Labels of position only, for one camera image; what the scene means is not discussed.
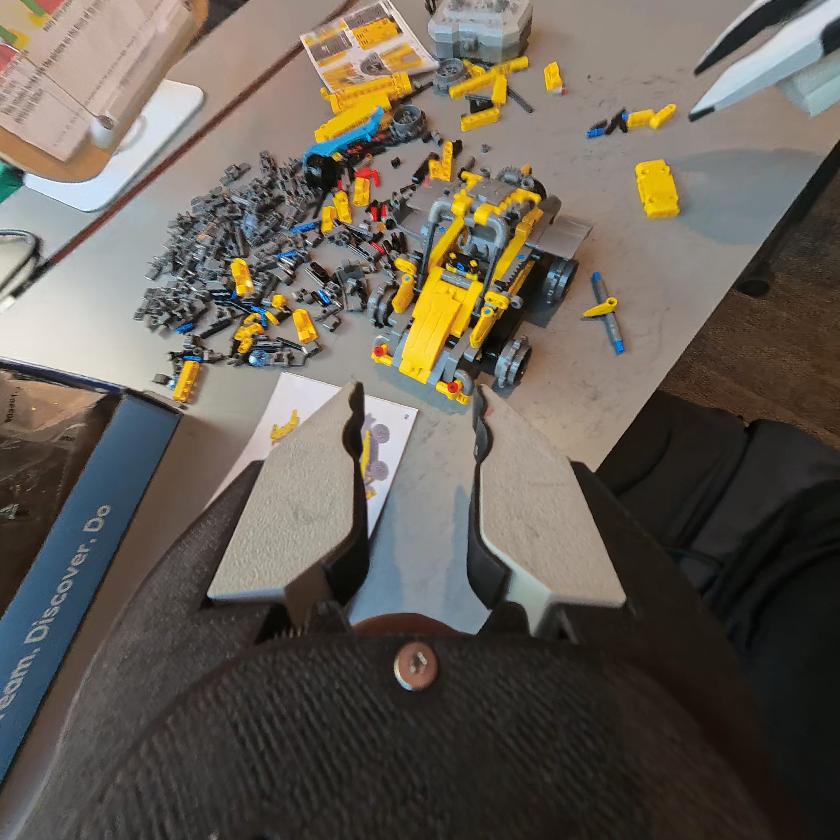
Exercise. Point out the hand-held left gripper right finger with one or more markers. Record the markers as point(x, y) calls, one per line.
point(551, 531)

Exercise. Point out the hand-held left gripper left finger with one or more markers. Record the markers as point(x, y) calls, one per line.
point(289, 525)

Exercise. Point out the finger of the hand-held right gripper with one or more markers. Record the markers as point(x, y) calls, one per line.
point(764, 6)
point(787, 56)

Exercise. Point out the cluster of small brick pins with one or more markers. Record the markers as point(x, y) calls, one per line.
point(607, 124)

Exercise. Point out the adjoining grey desk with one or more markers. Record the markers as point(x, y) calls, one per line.
point(249, 39)

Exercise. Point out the white instruction booklet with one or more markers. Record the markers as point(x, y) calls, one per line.
point(394, 420)

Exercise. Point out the yellow rectangular brick panel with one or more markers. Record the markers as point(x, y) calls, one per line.
point(656, 188)

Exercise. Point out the grey axle blue tips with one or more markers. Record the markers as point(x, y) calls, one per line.
point(607, 315)

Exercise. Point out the blue cardboard box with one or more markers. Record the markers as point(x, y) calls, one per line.
point(65, 590)

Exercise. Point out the yellow grey brick vehicle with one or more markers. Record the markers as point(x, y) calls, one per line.
point(436, 321)

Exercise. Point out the clear plastic bag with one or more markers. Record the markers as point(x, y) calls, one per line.
point(46, 459)

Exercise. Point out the black brick axle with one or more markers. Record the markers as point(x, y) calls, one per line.
point(518, 100)

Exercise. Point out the pile of small brick parts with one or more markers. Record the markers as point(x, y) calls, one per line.
point(216, 249)

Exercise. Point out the grey brick battery hub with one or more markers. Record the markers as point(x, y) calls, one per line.
point(479, 26)

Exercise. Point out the grey brick sprocket wheel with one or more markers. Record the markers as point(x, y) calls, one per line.
point(408, 121)
point(451, 69)

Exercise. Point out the black brick wheel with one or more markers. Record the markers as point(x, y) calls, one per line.
point(321, 172)

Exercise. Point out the blue brick separator tool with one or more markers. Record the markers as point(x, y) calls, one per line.
point(341, 141)

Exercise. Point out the yellow black sticker sheet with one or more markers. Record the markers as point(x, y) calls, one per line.
point(367, 39)

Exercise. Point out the green plastic crate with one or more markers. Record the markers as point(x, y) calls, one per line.
point(6, 180)

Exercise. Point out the printed instruction sheet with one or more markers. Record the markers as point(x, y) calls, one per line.
point(65, 65)

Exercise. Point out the large yellow brick frame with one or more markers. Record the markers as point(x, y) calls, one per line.
point(367, 92)

